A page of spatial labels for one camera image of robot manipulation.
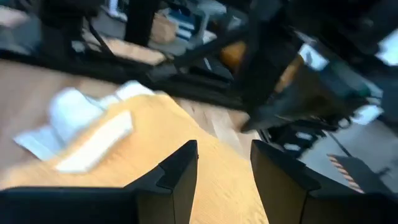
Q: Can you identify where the cardboard box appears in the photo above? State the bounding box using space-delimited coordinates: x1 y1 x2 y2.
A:
150 14 178 44

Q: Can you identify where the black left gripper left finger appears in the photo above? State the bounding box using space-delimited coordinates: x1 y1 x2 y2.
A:
0 139 198 224

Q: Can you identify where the yellow woven towel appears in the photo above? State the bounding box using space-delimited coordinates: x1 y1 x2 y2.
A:
0 93 270 224

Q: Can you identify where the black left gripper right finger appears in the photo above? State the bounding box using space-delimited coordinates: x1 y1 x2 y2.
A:
250 139 398 224

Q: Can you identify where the white plain cloth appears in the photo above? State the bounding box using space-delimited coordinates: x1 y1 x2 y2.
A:
14 80 156 161

